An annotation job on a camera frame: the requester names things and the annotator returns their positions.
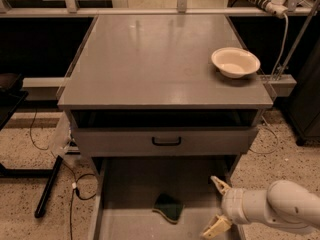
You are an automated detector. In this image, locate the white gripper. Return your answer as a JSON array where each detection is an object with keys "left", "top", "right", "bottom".
[{"left": 201, "top": 176, "right": 250, "bottom": 240}]

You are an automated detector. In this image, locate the green yellow sponge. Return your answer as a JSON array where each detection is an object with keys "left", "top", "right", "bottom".
[{"left": 152, "top": 193, "right": 184, "bottom": 224}]

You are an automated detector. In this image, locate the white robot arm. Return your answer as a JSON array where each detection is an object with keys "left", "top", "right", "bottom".
[{"left": 202, "top": 176, "right": 320, "bottom": 240}]

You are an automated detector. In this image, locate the open grey middle drawer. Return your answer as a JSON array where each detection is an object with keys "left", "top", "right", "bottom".
[{"left": 88, "top": 155, "right": 239, "bottom": 240}]

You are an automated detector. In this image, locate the grey top drawer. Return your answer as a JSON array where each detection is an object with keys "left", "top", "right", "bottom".
[{"left": 72, "top": 127, "right": 258, "bottom": 157}]

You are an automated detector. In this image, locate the grey drawer cabinet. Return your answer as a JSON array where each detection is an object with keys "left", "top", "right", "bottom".
[{"left": 57, "top": 13, "right": 275, "bottom": 172}]

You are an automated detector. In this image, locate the dark cabinet at right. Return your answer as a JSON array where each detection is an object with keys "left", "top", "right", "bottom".
[{"left": 289, "top": 40, "right": 320, "bottom": 146}]

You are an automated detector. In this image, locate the white bowl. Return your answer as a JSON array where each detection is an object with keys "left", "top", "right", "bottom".
[{"left": 211, "top": 47, "right": 260, "bottom": 79}]

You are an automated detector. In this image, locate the black table leg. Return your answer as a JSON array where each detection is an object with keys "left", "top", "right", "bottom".
[{"left": 34, "top": 156, "right": 63, "bottom": 219}]

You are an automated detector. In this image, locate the white power strip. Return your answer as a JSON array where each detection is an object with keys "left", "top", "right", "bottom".
[{"left": 247, "top": 0, "right": 288, "bottom": 18}]

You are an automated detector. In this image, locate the black side table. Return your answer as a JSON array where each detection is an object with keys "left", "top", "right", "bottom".
[{"left": 0, "top": 73, "right": 28, "bottom": 130}]

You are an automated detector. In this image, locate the black drawer handle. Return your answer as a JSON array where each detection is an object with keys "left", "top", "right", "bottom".
[{"left": 151, "top": 137, "right": 182, "bottom": 147}]

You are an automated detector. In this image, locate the thin floor wire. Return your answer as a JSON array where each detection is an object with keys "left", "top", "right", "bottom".
[{"left": 248, "top": 115, "right": 280, "bottom": 156}]

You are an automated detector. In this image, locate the black floor cable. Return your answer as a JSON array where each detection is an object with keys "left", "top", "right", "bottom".
[{"left": 49, "top": 150, "right": 98, "bottom": 240}]

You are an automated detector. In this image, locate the white power cable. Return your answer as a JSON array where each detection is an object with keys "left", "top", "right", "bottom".
[{"left": 269, "top": 13, "right": 290, "bottom": 80}]

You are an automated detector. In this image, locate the metal frame rail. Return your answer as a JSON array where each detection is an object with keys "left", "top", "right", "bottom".
[{"left": 0, "top": 0, "right": 311, "bottom": 17}]

